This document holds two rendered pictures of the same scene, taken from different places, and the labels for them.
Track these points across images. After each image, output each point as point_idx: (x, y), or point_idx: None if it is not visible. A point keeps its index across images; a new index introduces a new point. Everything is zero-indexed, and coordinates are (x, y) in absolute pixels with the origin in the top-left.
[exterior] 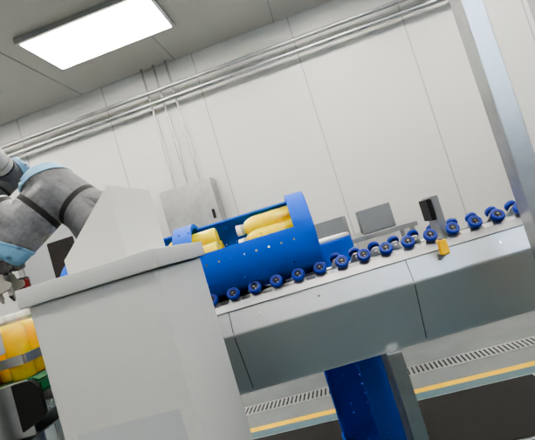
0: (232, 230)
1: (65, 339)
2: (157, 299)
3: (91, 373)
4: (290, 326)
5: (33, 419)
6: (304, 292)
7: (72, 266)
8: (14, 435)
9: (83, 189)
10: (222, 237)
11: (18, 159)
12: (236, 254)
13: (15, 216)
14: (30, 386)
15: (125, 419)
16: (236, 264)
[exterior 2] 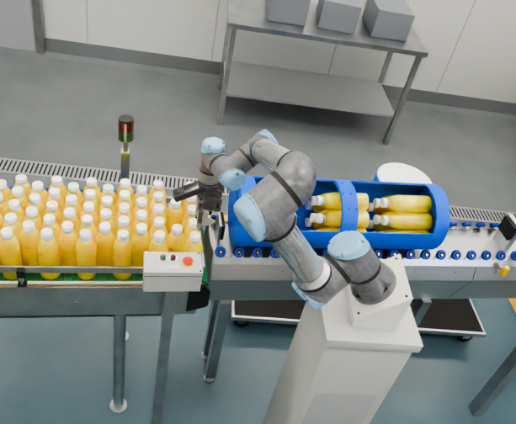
0: (369, 183)
1: (338, 361)
2: (404, 360)
3: (343, 375)
4: None
5: (197, 306)
6: (406, 267)
7: (357, 323)
8: (178, 311)
9: (379, 271)
10: (356, 184)
11: (275, 140)
12: (385, 239)
13: (337, 288)
14: (204, 289)
15: (346, 393)
16: (380, 244)
